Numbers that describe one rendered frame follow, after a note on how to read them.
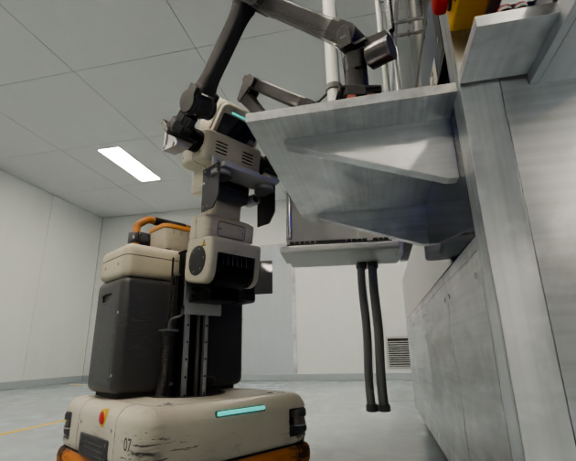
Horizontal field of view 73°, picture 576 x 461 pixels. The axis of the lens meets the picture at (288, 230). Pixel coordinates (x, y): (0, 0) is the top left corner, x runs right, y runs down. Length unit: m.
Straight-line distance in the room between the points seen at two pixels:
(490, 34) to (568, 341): 0.45
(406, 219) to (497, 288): 0.68
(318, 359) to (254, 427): 4.94
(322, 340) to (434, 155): 5.56
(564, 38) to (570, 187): 0.22
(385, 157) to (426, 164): 0.08
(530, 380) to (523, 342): 0.05
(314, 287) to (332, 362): 1.16
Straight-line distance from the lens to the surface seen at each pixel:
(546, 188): 0.73
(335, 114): 0.81
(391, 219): 1.30
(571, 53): 0.78
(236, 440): 1.33
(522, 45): 0.75
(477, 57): 0.74
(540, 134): 0.77
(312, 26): 1.17
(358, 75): 1.02
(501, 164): 0.73
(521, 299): 0.67
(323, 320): 6.28
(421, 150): 0.84
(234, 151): 1.56
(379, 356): 1.76
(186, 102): 1.42
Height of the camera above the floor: 0.42
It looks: 17 degrees up
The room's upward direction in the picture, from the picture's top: 1 degrees counter-clockwise
